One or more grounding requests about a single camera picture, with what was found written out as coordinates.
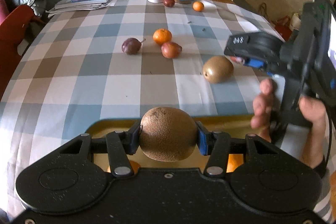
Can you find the gold tin tray teal rim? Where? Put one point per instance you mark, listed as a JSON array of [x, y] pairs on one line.
[[242, 124]]

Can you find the stack of books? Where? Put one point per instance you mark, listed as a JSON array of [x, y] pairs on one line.
[[78, 4]]

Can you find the red shopping bag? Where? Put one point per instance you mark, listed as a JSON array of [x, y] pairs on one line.
[[282, 27]]

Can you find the red jacket on chair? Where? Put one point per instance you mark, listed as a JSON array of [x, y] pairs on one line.
[[13, 30]]

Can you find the far dark plum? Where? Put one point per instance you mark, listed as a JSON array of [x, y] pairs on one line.
[[169, 3]]

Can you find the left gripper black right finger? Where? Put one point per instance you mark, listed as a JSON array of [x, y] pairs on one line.
[[216, 145]]

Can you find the white shopping bag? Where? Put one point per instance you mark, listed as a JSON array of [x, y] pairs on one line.
[[295, 22]]

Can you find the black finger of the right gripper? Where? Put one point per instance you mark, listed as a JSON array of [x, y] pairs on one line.
[[257, 64]]

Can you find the checkered tablecloth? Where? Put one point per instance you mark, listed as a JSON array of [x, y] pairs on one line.
[[74, 85]]

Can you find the far small mandarin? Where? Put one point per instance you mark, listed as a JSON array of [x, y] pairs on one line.
[[198, 6]]

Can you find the person's right hand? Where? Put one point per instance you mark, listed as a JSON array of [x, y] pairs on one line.
[[312, 109]]

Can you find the large kiwi fruit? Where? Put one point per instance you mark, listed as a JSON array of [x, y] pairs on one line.
[[167, 134]]

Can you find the purple plum with stem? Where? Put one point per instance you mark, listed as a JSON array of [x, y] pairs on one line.
[[131, 46]]

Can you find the reddish plum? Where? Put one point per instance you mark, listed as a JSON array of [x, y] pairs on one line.
[[171, 50]]

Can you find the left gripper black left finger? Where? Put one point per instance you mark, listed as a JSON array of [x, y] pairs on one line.
[[119, 145]]

